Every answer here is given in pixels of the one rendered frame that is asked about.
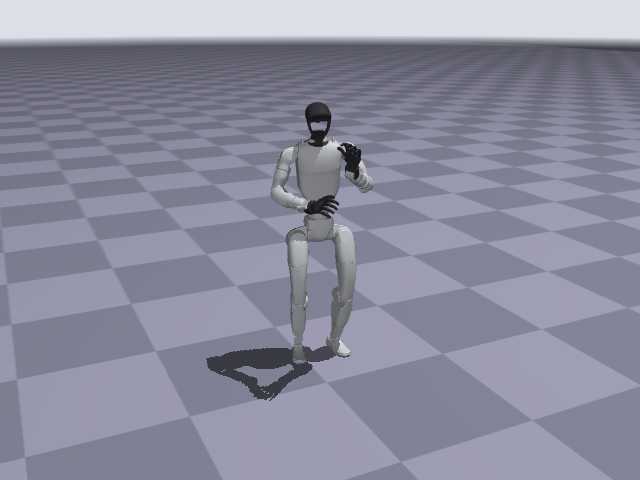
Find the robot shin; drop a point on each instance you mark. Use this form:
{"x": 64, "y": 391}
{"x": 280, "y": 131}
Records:
{"x": 298, "y": 317}
{"x": 340, "y": 315}

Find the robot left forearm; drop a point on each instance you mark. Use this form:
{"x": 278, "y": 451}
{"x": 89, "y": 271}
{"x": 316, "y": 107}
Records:
{"x": 363, "y": 180}

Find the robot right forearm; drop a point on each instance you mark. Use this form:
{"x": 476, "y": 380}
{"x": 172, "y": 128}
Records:
{"x": 288, "y": 200}

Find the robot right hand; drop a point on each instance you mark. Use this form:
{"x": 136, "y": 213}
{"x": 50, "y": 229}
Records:
{"x": 315, "y": 207}

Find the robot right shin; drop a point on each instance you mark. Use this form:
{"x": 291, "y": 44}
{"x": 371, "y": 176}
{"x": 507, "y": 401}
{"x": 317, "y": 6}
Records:
{"x": 298, "y": 317}

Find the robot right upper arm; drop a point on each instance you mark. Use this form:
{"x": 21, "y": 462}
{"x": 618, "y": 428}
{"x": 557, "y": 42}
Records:
{"x": 286, "y": 157}

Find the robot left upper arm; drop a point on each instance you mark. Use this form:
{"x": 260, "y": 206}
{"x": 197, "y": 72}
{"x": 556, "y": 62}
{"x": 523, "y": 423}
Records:
{"x": 362, "y": 168}

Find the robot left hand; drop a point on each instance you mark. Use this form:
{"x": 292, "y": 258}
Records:
{"x": 352, "y": 158}

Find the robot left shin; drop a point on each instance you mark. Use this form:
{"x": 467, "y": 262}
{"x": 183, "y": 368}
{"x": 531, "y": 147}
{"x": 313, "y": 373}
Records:
{"x": 340, "y": 315}

